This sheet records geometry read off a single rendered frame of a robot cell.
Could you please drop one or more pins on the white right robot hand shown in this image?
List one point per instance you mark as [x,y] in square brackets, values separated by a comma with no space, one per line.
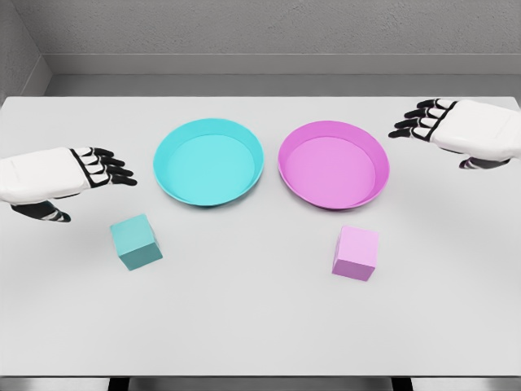
[476,128]

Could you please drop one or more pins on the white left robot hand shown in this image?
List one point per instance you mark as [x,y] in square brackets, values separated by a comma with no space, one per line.
[40,173]

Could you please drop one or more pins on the cyan cube block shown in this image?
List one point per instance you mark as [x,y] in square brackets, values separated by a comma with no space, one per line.
[135,242]

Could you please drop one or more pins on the pink round plate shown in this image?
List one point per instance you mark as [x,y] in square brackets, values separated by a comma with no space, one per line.
[333,165]

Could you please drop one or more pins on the cyan round plate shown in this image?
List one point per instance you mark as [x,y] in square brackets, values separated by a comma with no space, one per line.
[208,163]

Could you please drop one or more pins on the pink cube block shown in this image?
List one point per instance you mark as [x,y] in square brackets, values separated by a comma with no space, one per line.
[355,253]

